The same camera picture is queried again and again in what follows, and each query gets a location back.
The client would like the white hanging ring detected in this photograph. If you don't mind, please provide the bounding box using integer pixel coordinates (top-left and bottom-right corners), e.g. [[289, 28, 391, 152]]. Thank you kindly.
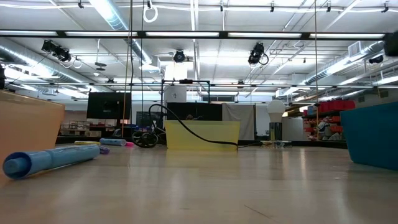
[[142, 4, 159, 24]]

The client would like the small black ceiling camera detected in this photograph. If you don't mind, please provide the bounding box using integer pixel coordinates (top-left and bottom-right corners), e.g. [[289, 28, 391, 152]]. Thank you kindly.
[[368, 54, 385, 65]]

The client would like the round black overhead camera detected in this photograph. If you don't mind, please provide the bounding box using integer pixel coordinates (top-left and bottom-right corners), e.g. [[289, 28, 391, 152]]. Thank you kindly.
[[173, 49, 187, 63]]

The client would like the small dark monitor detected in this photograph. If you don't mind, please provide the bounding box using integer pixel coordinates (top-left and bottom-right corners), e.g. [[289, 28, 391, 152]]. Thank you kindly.
[[136, 111, 165, 128]]

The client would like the overhead LED light bar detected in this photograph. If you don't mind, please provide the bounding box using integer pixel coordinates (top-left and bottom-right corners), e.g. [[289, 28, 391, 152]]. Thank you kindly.
[[0, 29, 386, 40]]

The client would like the grey hanging cloth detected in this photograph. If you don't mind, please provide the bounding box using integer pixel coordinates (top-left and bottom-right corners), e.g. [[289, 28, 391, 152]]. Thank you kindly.
[[222, 103, 256, 141]]

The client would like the chrome desk lamp with bulb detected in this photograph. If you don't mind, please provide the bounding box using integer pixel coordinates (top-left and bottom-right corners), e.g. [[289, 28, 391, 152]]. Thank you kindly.
[[260, 99, 293, 148]]

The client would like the black aluminium table frame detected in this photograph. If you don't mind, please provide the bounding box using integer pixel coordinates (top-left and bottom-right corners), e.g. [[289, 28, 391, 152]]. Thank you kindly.
[[57, 136, 348, 147]]

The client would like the blue Sharpie highlighter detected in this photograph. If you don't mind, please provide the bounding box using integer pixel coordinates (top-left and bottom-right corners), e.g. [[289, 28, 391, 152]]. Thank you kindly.
[[99, 138, 127, 147], [2, 144, 101, 180]]

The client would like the yellow plastic tray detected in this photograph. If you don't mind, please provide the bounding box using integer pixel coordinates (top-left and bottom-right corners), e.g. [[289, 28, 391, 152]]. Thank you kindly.
[[164, 119, 241, 152]]

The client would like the black partition screen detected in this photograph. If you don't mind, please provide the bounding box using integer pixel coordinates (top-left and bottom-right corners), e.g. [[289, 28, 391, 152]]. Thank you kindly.
[[166, 102, 223, 121]]

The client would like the black lamp cable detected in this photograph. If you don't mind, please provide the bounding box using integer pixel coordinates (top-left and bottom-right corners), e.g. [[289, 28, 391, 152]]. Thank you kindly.
[[131, 103, 262, 149]]

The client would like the large black monitor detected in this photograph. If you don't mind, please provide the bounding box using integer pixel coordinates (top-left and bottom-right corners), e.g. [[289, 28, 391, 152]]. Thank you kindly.
[[86, 91, 132, 120]]

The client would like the shelf with red bins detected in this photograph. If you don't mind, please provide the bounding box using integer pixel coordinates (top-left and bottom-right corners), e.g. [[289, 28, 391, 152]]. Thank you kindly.
[[302, 99, 356, 141]]

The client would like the black camera with white cable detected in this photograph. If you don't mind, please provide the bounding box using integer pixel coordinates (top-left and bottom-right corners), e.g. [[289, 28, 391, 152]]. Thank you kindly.
[[41, 39, 83, 70]]

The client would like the silver ventilation duct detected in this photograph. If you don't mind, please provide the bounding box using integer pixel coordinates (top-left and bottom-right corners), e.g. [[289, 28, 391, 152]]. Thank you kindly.
[[88, 0, 153, 65]]

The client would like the black camera with cable loop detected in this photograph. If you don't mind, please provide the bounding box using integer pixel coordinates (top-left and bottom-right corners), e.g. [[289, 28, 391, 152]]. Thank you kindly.
[[248, 42, 270, 66]]

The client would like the orange plastic tray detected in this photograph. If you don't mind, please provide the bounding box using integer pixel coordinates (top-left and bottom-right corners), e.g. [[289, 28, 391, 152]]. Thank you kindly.
[[0, 89, 66, 181]]

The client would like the teal plastic tray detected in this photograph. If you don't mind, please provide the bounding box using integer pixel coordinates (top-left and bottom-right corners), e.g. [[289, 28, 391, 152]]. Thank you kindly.
[[339, 101, 398, 171]]

